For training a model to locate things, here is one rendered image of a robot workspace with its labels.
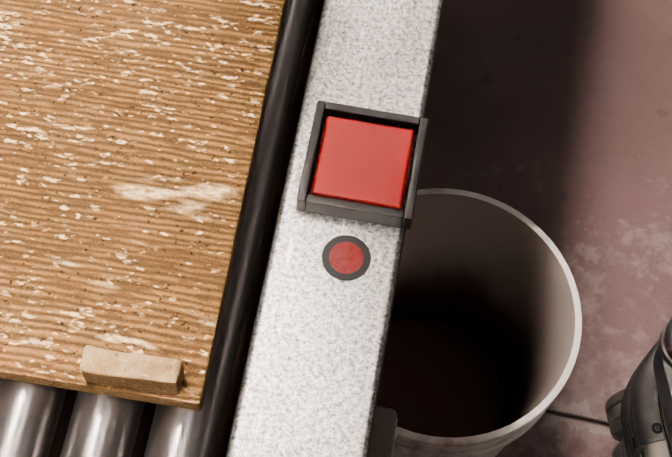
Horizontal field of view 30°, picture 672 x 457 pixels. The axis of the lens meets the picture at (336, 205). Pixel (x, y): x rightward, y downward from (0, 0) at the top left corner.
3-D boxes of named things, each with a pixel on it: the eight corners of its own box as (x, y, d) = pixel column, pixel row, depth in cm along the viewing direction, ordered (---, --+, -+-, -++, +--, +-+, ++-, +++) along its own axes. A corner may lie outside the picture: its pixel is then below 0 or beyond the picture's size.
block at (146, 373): (186, 372, 76) (182, 357, 73) (180, 400, 75) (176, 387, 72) (90, 356, 76) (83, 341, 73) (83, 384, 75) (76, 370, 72)
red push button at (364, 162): (413, 138, 85) (415, 128, 84) (400, 217, 83) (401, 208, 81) (326, 123, 85) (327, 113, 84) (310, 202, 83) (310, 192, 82)
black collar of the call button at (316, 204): (426, 130, 85) (429, 118, 84) (410, 230, 82) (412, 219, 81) (317, 111, 86) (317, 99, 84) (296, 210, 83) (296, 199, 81)
